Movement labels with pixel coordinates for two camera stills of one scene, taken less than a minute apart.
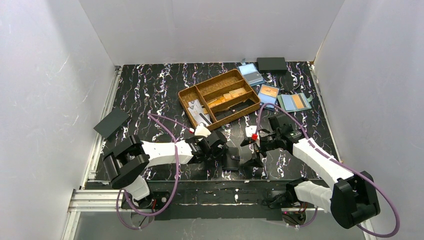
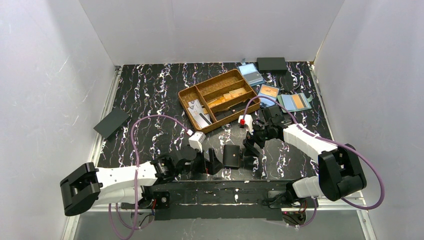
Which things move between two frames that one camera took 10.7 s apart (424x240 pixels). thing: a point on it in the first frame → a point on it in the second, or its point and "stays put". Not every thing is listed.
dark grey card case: [111, 123] stays put
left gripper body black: [224, 152] → [205, 162]
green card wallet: [294, 102] stays put
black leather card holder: [231, 159] stays put
